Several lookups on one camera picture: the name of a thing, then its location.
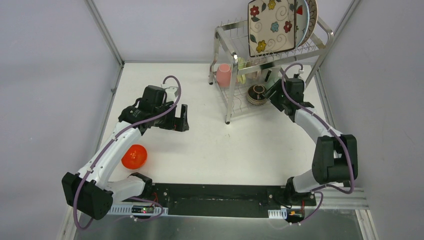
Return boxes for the dark patterned cream bowl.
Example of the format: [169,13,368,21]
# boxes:
[245,84,267,106]

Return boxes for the white ribbed mug black handle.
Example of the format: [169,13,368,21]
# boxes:
[263,68,274,83]

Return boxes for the pale yellow mug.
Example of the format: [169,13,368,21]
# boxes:
[236,57,247,85]

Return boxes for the orange plastic bowl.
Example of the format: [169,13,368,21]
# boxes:
[121,144,148,170]

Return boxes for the pink cup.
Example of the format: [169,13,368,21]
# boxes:
[216,63,232,88]

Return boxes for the square floral plate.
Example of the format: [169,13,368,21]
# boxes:
[247,0,297,58]

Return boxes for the watermelon pattern round plate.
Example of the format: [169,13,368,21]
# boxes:
[295,0,310,48]

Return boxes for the brown rim petal pattern plate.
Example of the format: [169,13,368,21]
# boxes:
[301,0,318,45]

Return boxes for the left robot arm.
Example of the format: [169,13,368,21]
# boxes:
[61,85,189,220]

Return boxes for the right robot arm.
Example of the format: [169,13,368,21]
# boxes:
[263,78,358,205]

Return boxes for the steel two-tier dish rack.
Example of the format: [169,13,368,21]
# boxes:
[208,17,335,124]

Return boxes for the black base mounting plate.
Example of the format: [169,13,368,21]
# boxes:
[136,183,317,219]

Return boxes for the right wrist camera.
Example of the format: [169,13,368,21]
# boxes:
[293,68,305,79]

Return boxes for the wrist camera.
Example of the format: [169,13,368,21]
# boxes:
[293,68,305,79]
[161,84,179,102]

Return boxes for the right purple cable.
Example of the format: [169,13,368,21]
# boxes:
[280,62,356,227]

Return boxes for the purple cable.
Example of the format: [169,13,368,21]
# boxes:
[72,75,182,231]
[280,62,356,227]

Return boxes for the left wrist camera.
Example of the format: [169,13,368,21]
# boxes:
[161,84,179,102]

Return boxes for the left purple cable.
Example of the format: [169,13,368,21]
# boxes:
[72,75,182,231]

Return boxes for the left white cable duct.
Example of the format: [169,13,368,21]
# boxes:
[107,204,168,217]

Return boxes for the white cable duct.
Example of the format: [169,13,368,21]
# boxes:
[267,208,288,220]
[107,204,168,217]

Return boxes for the right white cable duct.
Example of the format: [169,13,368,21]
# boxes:
[267,208,288,220]

